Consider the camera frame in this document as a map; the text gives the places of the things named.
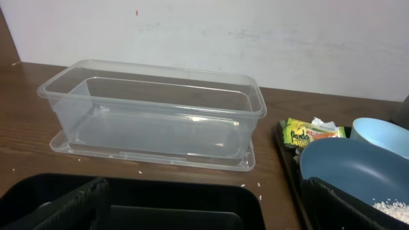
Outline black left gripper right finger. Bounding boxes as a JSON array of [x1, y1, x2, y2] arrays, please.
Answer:
[[300, 177, 408, 230]]

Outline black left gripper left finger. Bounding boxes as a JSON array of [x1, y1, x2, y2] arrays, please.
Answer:
[[1, 178, 111, 230]]

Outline light blue bowl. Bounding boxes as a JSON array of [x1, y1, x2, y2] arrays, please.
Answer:
[[350, 118, 408, 158]]

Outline dark blue plate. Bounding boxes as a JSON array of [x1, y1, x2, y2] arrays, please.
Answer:
[[300, 138, 408, 206]]

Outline dark brown serving tray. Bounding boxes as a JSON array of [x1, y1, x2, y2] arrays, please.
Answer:
[[272, 120, 314, 229]]

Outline pile of white rice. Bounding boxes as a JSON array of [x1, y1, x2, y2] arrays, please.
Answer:
[[372, 199, 409, 224]]

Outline black plastic bin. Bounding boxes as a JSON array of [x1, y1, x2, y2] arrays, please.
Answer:
[[1, 174, 265, 229]]

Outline yellow green snack wrapper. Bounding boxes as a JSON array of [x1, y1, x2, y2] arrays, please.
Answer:
[[282, 118, 346, 148]]

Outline crumpled white tissue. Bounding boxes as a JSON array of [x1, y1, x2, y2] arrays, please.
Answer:
[[311, 117, 339, 132]]

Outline clear plastic bin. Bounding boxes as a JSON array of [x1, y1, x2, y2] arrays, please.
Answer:
[[38, 59, 266, 159]]

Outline clear plastic bin lid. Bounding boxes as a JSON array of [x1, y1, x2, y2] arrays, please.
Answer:
[[50, 132, 256, 172]]

